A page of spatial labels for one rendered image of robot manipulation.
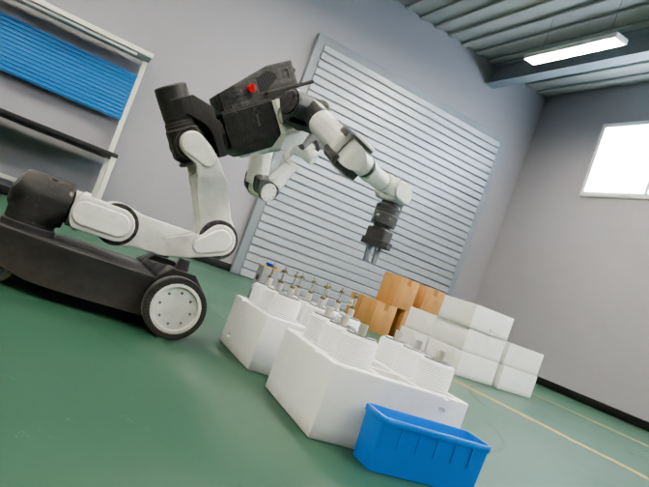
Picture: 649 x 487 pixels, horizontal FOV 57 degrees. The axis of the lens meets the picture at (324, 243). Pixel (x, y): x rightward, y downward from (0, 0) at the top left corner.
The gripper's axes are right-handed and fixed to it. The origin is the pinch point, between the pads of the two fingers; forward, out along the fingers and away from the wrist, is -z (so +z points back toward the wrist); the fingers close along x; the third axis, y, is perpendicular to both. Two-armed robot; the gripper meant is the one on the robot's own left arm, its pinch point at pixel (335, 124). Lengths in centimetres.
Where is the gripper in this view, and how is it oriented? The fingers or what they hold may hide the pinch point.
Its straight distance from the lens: 279.0
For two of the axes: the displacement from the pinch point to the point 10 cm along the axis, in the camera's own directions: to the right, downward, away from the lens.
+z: -6.1, 6.0, -5.2
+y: -1.2, -7.2, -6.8
